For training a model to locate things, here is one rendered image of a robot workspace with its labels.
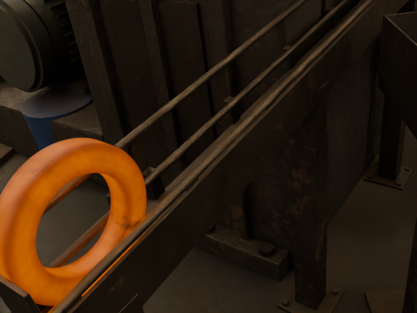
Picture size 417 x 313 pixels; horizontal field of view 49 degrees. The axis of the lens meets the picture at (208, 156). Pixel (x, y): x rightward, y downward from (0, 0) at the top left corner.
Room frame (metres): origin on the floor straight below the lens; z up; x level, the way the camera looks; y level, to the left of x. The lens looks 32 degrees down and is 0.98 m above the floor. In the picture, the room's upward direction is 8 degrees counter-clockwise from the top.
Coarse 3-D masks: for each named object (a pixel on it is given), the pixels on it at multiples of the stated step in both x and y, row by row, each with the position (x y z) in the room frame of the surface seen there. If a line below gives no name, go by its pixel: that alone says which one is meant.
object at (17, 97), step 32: (0, 0) 1.75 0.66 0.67; (32, 0) 1.80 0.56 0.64; (64, 0) 1.86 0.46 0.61; (0, 32) 1.76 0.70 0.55; (32, 32) 1.67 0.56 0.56; (64, 32) 1.77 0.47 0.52; (0, 64) 1.82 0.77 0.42; (32, 64) 1.67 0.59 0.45; (64, 64) 1.77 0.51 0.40; (0, 96) 1.91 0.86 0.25; (32, 96) 1.85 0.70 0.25; (0, 128) 1.87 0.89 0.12; (64, 128) 1.55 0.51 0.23; (96, 128) 1.47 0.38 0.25
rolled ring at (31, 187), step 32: (32, 160) 0.39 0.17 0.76; (64, 160) 0.39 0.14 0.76; (96, 160) 0.42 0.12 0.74; (128, 160) 0.45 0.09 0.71; (32, 192) 0.36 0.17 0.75; (128, 192) 0.44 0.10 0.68; (0, 224) 0.35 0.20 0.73; (32, 224) 0.35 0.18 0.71; (128, 224) 0.43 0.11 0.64; (0, 256) 0.34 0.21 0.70; (32, 256) 0.35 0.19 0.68; (96, 256) 0.41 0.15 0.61; (32, 288) 0.34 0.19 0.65; (64, 288) 0.36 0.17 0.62
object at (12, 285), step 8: (0, 280) 0.33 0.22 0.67; (8, 280) 0.33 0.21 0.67; (0, 288) 0.34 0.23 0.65; (8, 288) 0.32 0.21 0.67; (16, 288) 0.32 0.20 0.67; (8, 296) 0.33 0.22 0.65; (16, 296) 0.32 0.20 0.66; (24, 296) 0.30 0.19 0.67; (8, 304) 0.35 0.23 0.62; (16, 304) 0.33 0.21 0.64; (24, 304) 0.31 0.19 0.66; (32, 304) 0.31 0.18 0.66; (16, 312) 0.34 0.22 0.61; (24, 312) 0.32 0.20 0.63; (32, 312) 0.31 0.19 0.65; (40, 312) 0.31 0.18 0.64
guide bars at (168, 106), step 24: (336, 24) 1.02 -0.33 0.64; (240, 48) 0.75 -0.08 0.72; (288, 48) 0.85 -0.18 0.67; (216, 72) 0.69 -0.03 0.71; (264, 72) 0.77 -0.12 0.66; (240, 96) 0.70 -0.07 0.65; (216, 120) 0.64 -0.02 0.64; (120, 144) 0.52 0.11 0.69; (192, 144) 0.59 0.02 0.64; (144, 168) 0.55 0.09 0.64
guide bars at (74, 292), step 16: (368, 0) 0.98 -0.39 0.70; (352, 16) 0.92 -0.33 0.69; (336, 32) 0.85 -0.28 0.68; (320, 48) 0.80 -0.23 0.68; (304, 64) 0.75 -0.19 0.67; (288, 80) 0.70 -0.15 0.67; (272, 96) 0.66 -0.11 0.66; (256, 112) 0.62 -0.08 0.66; (240, 128) 0.59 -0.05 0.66; (224, 144) 0.55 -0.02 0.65; (208, 160) 0.52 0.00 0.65; (192, 176) 0.50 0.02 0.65; (176, 192) 0.47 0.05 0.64; (160, 208) 0.45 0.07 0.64; (144, 224) 0.42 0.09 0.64; (128, 240) 0.40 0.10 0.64; (112, 256) 0.38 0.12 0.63; (96, 272) 0.36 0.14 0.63; (80, 288) 0.35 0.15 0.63; (64, 304) 0.33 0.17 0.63
